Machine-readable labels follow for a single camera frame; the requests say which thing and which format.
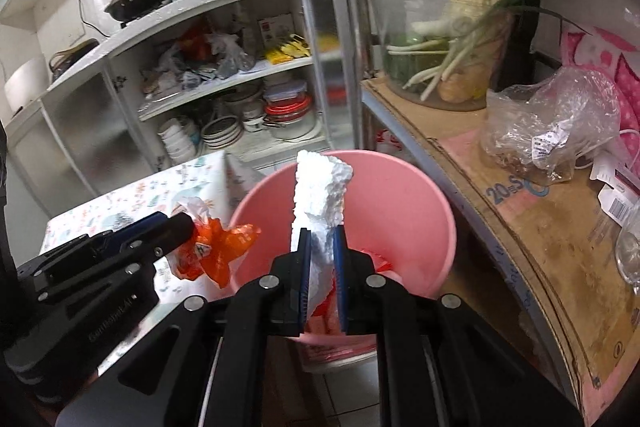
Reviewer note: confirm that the orange plastic bag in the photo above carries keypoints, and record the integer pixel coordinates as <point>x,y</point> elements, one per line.
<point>225,252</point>

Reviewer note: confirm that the grey plastic bag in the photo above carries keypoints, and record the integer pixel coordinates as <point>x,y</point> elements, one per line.
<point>230,57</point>

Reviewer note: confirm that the glass mug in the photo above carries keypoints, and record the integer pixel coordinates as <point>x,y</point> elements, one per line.
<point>630,252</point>

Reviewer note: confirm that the floral tablecloth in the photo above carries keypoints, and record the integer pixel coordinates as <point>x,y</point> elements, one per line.
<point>125,202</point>

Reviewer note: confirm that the yellow packets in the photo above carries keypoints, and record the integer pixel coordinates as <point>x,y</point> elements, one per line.
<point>290,49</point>

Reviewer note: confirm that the black electric cooker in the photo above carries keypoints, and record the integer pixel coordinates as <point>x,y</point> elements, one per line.
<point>75,57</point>

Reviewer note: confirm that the clear glass bowl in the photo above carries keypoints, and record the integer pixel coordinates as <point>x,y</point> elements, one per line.
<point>395,37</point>

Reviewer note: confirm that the metal pole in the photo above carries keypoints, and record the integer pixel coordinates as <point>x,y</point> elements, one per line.
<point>352,32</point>

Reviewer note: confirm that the white foam piece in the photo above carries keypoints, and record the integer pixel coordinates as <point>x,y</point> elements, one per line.
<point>320,192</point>

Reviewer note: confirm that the flattened cardboard sheet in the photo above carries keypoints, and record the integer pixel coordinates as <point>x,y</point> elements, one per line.
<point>540,232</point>

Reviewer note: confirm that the pink plastic bucket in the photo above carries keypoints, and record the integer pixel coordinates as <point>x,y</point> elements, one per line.
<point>400,217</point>

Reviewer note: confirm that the green onions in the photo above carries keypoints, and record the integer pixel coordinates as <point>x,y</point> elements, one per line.
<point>450,62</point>

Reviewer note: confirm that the clear bag with label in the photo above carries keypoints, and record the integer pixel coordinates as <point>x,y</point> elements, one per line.
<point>525,122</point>

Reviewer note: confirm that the white labelled packet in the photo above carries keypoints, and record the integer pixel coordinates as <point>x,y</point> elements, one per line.
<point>617,192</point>

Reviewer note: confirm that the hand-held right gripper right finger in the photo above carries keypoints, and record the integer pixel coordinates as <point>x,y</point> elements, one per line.
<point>339,277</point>

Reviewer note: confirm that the red and white carton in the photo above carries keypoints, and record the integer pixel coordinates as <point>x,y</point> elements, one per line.
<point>340,354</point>

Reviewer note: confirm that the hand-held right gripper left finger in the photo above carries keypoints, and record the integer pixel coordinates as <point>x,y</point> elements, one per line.
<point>302,277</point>

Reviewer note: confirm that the stack of white bowls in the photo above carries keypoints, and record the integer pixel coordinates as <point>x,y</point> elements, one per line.
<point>177,139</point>

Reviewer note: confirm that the pink dotted cloth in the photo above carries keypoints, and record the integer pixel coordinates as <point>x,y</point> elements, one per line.
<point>600,52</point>

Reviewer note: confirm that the white rice cooker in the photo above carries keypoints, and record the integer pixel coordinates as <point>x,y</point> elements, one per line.
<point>25,84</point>

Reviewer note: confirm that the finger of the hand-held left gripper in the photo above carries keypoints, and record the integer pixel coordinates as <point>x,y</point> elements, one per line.
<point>170,237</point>
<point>135,229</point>

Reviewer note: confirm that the white pot with red lid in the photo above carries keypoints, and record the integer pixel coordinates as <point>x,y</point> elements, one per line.
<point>290,124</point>

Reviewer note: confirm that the black blender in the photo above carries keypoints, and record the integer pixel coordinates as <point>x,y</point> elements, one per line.
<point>525,47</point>

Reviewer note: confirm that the white printed carton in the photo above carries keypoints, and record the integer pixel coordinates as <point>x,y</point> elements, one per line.
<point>275,27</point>

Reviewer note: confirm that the stack of plates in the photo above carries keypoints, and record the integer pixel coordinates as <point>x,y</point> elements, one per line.
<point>222,129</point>

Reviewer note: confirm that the clear lidded food container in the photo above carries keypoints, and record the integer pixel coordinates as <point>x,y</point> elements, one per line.
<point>285,91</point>

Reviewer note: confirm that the red plastic bag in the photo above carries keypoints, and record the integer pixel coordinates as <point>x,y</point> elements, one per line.
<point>195,42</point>

